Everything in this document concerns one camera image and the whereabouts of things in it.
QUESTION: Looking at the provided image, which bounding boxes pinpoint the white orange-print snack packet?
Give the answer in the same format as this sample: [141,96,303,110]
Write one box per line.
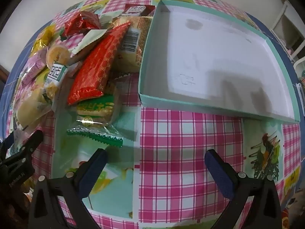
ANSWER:
[71,29,109,55]

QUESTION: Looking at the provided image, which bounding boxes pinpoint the red foil flower-print packet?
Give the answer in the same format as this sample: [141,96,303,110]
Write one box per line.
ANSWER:
[64,11,102,39]

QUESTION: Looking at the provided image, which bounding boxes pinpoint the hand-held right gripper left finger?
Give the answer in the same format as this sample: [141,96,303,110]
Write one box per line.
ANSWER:
[28,148,108,229]

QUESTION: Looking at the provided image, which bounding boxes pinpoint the clear bun packet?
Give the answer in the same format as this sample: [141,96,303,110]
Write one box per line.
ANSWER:
[12,69,58,134]

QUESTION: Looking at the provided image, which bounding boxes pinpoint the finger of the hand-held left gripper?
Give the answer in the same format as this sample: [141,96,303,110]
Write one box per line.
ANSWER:
[0,134,15,159]
[3,129,44,165]

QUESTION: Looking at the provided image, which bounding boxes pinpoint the green white cookie packet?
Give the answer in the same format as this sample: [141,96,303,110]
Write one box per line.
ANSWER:
[44,62,69,98]

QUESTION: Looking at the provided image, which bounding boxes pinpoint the clear green-edged cracker packet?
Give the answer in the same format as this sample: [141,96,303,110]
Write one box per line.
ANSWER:
[66,94,124,148]

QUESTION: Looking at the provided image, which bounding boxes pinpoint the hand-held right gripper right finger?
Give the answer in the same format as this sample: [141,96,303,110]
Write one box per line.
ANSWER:
[204,149,283,229]

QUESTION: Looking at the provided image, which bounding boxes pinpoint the beige barcode snack packet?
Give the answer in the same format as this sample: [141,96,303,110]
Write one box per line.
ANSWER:
[112,15,154,73]

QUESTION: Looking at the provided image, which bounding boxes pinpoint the long red patterned snack packet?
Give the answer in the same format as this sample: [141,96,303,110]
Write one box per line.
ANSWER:
[67,21,132,106]

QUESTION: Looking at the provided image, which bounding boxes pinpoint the yellow foil snack packet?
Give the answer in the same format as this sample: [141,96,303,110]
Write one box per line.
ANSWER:
[31,25,59,55]

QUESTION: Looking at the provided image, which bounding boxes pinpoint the pale yellow round candy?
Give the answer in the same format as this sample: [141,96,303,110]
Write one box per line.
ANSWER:
[46,45,71,69]

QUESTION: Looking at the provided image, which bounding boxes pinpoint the white shelf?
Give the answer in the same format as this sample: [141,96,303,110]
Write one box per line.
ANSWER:
[270,0,305,62]

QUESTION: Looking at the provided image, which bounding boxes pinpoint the teal cardboard box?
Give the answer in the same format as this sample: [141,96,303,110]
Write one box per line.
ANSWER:
[138,0,301,124]

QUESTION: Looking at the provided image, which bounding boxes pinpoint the red white biscuit packet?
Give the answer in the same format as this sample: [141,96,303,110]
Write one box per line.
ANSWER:
[123,3,155,17]

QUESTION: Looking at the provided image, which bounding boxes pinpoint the brown wooden furniture edge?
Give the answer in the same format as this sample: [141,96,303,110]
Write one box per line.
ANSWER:
[0,63,10,84]

